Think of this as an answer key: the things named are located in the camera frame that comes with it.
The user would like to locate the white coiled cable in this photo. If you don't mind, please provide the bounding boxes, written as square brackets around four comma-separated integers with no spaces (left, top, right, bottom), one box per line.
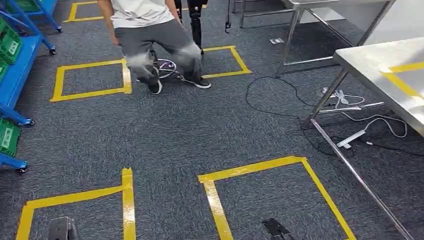
[320,87,366,110]

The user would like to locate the black stand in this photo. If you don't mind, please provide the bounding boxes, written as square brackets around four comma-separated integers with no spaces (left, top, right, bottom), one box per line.
[186,0,209,56]

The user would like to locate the black floor cable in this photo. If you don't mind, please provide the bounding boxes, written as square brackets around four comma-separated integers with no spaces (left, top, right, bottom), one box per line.
[245,75,337,157]
[357,136,424,158]

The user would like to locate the person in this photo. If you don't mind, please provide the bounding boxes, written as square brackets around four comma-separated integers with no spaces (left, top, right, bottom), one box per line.
[97,0,213,96]

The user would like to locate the steel table with yellow tape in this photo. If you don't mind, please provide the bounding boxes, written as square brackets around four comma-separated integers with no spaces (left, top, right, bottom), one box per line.
[300,36,424,240]

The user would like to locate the yellow tape on table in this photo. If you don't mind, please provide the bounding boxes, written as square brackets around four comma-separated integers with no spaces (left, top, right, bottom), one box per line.
[380,61,424,101]

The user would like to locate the hanging black cable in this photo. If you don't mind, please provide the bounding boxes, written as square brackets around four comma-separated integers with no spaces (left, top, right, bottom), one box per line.
[224,0,232,34]

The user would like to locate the yellow floor tape square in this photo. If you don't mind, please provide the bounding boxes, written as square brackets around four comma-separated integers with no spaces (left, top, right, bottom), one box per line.
[15,167,137,240]
[49,58,133,103]
[62,0,111,24]
[201,45,253,80]

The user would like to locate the chrome stool base ring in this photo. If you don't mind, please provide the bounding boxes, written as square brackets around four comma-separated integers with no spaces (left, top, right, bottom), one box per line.
[152,58,182,81]

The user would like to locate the green plastic crate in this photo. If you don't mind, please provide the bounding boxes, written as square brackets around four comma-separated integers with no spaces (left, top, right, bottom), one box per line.
[0,118,22,159]
[14,0,43,13]
[0,18,23,66]
[0,59,10,84]

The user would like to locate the white power strip with cable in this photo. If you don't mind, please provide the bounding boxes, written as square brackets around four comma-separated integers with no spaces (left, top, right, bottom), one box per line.
[336,111,409,150]

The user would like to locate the black right robot foot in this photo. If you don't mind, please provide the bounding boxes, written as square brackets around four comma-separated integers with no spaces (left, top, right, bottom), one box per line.
[261,217,298,240]

